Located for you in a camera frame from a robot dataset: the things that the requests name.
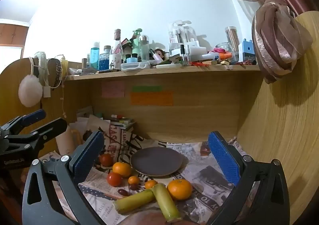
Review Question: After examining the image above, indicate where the white rope headband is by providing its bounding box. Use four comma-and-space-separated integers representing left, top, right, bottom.
29, 51, 51, 84

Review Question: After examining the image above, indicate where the dark patterned headband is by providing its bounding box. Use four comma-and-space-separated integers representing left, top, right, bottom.
47, 56, 68, 89

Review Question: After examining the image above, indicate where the clear lidded plastic box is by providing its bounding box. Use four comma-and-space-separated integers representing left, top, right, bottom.
121, 62, 151, 71

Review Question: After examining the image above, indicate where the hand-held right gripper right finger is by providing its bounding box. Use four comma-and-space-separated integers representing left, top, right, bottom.
207, 131, 291, 225

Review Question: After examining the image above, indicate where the pink brown tied curtain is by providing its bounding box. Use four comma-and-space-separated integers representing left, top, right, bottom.
194, 0, 313, 84

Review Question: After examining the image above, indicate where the round glass jar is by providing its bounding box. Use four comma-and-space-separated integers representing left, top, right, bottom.
215, 42, 231, 53

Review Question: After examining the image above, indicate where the black white newspaper sheet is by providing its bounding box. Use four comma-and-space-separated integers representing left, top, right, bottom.
159, 138, 252, 225

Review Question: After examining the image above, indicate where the green pump bottle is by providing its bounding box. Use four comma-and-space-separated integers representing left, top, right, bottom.
131, 28, 143, 60

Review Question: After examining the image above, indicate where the wooden cabinet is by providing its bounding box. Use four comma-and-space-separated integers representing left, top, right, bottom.
0, 23, 29, 46

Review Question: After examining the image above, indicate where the wooden shelf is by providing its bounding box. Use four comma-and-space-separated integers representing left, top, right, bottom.
64, 64, 263, 81

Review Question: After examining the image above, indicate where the red tomato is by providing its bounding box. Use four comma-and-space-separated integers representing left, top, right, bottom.
99, 154, 113, 168
107, 172, 123, 187

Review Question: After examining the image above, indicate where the decorated glass bottle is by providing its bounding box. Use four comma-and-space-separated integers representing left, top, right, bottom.
110, 29, 124, 68

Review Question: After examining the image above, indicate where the green sticky note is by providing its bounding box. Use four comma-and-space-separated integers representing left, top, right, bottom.
132, 86, 162, 92

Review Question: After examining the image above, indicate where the tall clear jar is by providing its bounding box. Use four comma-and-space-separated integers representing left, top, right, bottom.
225, 26, 241, 62

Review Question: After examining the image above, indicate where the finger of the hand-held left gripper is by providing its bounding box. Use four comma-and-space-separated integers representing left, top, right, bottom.
0, 109, 47, 136
32, 117, 68, 145

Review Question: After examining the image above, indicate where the clear round cap bottle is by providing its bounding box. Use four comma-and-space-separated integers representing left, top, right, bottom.
138, 35, 150, 62

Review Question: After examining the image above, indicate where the blue white box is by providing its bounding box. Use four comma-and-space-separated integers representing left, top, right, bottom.
238, 38, 257, 62

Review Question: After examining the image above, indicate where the orange sticky note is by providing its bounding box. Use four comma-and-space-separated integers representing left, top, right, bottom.
131, 91, 174, 106

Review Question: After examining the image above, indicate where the doll head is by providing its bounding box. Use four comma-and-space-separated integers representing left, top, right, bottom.
155, 48, 167, 61

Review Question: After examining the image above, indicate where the clear cosmetics organizer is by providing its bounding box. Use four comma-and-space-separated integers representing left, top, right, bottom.
168, 20, 200, 54

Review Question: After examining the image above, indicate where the stack of books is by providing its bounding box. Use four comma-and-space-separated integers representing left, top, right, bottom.
109, 114, 135, 131

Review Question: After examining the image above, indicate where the blue bead jar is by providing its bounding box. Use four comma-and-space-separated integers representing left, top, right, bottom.
99, 45, 111, 71

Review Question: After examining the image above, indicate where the dark brown plate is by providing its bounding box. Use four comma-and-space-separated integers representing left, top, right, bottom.
130, 147, 189, 179

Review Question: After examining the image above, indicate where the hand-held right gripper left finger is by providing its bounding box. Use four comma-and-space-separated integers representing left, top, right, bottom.
22, 130, 110, 225

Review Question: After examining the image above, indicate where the green sugarcane piece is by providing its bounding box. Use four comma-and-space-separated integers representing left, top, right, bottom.
113, 189, 156, 214
152, 183, 181, 222

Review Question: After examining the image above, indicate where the pink sticky note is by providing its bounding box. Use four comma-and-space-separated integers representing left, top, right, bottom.
101, 81, 126, 98

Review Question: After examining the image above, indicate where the pile of papers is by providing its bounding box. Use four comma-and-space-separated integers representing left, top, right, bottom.
74, 106, 110, 141

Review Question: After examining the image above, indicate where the small print newspaper sheet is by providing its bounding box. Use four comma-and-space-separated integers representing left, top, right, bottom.
40, 151, 130, 225

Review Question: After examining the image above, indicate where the large orange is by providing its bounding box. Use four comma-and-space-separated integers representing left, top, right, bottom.
167, 179, 193, 201
112, 162, 132, 178

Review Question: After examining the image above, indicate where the white round puff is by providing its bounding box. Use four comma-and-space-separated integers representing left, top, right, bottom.
18, 73, 43, 108

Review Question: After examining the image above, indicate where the blue liquid bottle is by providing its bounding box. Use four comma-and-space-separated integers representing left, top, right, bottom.
90, 42, 100, 70

